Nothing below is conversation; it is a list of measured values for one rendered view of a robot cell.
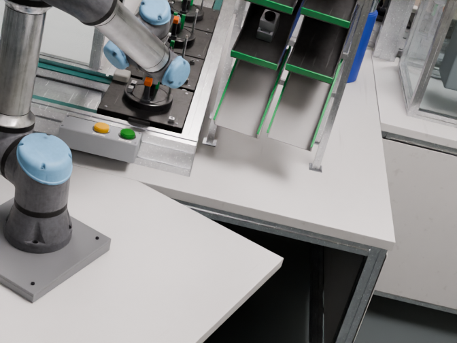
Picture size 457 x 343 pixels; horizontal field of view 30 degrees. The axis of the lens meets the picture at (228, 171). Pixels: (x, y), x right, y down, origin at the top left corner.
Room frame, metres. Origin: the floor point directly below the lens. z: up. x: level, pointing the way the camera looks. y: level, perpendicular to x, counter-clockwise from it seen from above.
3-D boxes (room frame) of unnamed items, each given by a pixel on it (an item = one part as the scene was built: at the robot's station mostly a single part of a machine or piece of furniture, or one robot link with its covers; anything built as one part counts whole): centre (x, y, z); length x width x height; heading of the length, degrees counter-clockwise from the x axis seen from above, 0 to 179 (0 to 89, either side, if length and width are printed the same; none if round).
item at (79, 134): (1.97, 0.35, 0.93); 0.21 x 0.07 x 0.06; 92
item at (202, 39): (2.68, 0.29, 1.01); 0.24 x 0.24 x 0.13; 2
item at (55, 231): (1.56, 0.39, 0.94); 0.15 x 0.15 x 0.10
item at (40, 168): (1.56, 0.39, 1.06); 0.13 x 0.12 x 0.14; 57
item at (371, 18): (3.00, -0.30, 1.00); 0.16 x 0.16 x 0.27
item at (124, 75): (2.28, 0.38, 0.97); 0.05 x 0.05 x 0.04; 2
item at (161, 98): (2.18, 0.27, 0.98); 0.14 x 0.14 x 0.02
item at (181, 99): (2.18, 0.27, 0.96); 0.24 x 0.24 x 0.02; 2
